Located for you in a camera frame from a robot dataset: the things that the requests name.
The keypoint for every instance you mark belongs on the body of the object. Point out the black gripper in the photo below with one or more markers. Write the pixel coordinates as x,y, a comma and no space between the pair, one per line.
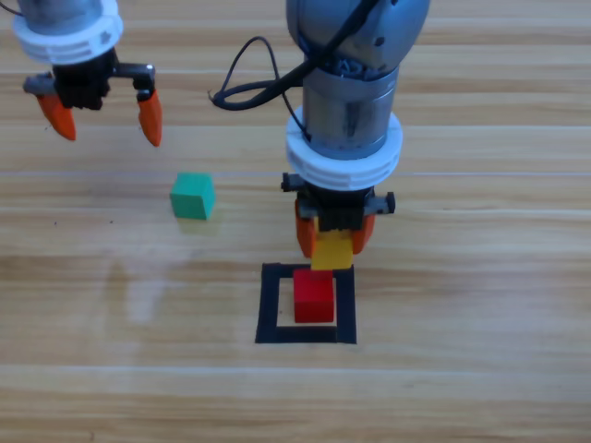
341,212
80,85

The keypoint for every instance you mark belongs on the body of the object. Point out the yellow cube block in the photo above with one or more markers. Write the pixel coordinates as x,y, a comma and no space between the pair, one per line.
332,256

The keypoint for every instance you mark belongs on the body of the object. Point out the red cube block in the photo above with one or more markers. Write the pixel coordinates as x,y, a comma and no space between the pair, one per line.
314,297

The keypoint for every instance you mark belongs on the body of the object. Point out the green cube block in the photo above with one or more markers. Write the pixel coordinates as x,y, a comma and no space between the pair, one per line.
191,196

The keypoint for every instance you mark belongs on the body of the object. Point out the black tape square outline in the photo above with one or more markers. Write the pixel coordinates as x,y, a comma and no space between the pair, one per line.
270,304

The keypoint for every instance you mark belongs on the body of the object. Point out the white wrist mount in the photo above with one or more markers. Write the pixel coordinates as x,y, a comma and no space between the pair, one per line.
69,44
341,173

